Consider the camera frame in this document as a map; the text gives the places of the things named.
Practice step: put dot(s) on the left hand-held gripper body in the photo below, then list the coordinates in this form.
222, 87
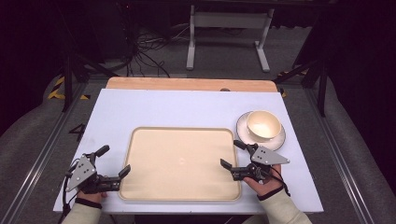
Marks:
81, 171

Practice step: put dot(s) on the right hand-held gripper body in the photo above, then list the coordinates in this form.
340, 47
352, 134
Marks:
267, 157

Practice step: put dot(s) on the person's left hand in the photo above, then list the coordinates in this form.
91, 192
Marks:
90, 197

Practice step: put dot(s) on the person's right hand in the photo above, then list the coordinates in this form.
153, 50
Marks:
266, 186

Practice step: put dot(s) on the cream ceramic saucer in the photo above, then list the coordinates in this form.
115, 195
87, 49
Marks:
242, 130

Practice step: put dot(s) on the cream ceramic cup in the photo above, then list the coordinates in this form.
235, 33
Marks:
264, 124

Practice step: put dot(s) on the beige plastic tray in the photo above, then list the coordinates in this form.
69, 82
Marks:
180, 163

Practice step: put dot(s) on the black tripod stand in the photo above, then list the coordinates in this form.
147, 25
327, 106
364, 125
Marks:
321, 87
67, 84

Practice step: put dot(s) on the white table board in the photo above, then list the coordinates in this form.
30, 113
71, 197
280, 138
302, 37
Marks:
174, 107

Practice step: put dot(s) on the yellow black floor tape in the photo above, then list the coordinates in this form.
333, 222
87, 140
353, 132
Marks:
56, 90
292, 73

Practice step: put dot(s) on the wooden table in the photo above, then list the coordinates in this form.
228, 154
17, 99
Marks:
186, 84

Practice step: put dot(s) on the white metal stand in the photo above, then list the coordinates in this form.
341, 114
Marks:
229, 20

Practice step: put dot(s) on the dark curtain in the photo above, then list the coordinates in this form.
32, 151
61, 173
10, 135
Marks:
28, 46
364, 62

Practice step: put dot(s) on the metal floor rail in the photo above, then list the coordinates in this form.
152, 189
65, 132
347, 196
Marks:
337, 155
40, 157

